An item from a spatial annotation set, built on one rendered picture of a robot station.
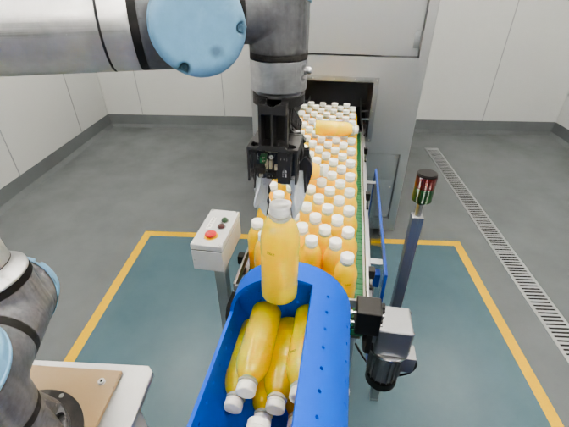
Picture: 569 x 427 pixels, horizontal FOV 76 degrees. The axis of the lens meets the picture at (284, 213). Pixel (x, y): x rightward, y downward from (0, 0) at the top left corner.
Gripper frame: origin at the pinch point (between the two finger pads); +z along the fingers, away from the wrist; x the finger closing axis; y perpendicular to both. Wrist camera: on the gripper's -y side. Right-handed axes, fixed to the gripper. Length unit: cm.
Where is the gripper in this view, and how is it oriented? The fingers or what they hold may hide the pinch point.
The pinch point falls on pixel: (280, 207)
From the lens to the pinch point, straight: 62.2
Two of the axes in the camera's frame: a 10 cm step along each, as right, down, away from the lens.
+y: -1.7, 5.4, -8.3
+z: -0.1, 8.4, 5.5
